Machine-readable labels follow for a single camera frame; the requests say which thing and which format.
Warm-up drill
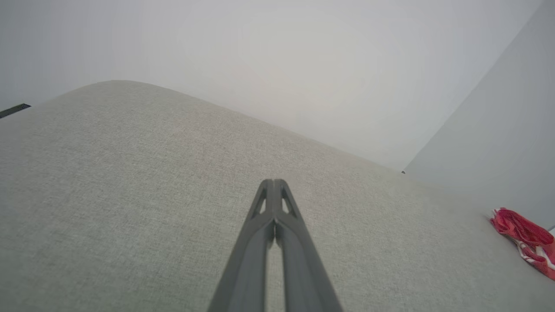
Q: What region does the red and white jersey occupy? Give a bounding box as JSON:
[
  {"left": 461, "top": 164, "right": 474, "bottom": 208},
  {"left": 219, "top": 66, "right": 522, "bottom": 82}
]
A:
[{"left": 490, "top": 207, "right": 555, "bottom": 281}]

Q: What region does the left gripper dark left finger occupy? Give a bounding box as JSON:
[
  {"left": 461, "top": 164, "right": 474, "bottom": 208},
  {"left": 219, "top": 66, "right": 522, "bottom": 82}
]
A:
[{"left": 208, "top": 179, "right": 275, "bottom": 312}]

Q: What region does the grey partition panel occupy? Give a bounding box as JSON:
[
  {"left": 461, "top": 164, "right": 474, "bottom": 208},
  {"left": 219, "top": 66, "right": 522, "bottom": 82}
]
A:
[{"left": 402, "top": 0, "right": 555, "bottom": 231}]

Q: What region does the black baseboard strip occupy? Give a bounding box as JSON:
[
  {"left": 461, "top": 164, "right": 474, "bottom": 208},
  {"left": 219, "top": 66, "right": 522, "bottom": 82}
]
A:
[{"left": 0, "top": 103, "right": 32, "bottom": 119}]

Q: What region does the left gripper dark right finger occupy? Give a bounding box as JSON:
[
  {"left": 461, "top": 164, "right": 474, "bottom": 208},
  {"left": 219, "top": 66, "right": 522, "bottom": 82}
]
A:
[{"left": 274, "top": 179, "right": 343, "bottom": 312}]

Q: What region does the grey fabric sofa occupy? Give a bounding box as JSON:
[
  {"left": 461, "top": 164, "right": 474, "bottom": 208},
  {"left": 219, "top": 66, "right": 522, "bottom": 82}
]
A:
[{"left": 0, "top": 80, "right": 555, "bottom": 312}]

